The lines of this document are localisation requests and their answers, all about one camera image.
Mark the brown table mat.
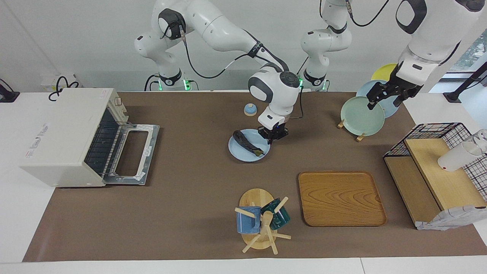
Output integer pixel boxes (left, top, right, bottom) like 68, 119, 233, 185
23, 91, 487, 262

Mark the clear glass cup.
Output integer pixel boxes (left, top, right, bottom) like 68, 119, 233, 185
472, 129, 487, 153

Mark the white toaster oven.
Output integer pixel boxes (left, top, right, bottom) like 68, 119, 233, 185
20, 88, 130, 188

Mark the black wire basket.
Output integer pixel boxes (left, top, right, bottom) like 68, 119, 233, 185
383, 122, 487, 202

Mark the blue mug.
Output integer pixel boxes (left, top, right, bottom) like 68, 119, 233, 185
236, 206, 262, 234

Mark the wooden plate rack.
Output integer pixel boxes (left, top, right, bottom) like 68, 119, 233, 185
337, 119, 366, 142

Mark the light blue ridged plate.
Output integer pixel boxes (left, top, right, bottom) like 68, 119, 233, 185
228, 129, 271, 163

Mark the oven door with glass window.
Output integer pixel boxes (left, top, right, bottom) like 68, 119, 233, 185
102, 123, 160, 186

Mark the dark green mug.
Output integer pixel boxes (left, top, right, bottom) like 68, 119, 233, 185
261, 198, 291, 231

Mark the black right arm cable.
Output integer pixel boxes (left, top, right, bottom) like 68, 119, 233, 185
162, 21, 305, 119

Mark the pale green plate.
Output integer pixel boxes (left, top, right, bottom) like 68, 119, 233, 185
340, 96, 385, 136

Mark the two-tier wooden shelf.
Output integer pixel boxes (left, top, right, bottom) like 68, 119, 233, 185
384, 138, 487, 229

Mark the black power strip cable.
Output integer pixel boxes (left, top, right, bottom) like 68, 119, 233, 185
48, 76, 80, 102

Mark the white power strip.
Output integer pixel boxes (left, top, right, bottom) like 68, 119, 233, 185
41, 74, 78, 92

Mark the light blue racked plate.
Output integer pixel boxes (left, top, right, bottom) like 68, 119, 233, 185
356, 80, 401, 118

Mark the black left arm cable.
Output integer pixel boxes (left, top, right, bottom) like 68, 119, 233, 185
344, 0, 391, 27

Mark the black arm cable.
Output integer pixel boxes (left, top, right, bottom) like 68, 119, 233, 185
162, 21, 305, 119
344, 0, 391, 27

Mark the dark purple eggplant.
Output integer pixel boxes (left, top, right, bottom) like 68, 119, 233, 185
233, 130, 264, 157

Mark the plaid grey cloth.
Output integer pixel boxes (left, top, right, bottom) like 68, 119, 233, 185
416, 205, 487, 231

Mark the oven wire rack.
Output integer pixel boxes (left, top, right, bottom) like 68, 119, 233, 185
86, 114, 124, 175

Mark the wooden mug tree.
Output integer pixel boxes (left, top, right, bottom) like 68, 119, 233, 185
235, 188, 292, 255

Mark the white cup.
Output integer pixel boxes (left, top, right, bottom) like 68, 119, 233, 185
437, 142, 484, 172

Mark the yellow plate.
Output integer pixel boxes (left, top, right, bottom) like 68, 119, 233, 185
371, 63, 398, 81

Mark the wooden serving tray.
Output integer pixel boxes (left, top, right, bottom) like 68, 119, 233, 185
298, 171, 387, 227

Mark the window with trees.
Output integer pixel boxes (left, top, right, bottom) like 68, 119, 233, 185
449, 29, 487, 73

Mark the black clamp stand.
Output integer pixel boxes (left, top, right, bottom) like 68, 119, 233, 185
443, 61, 487, 103
0, 78, 20, 103

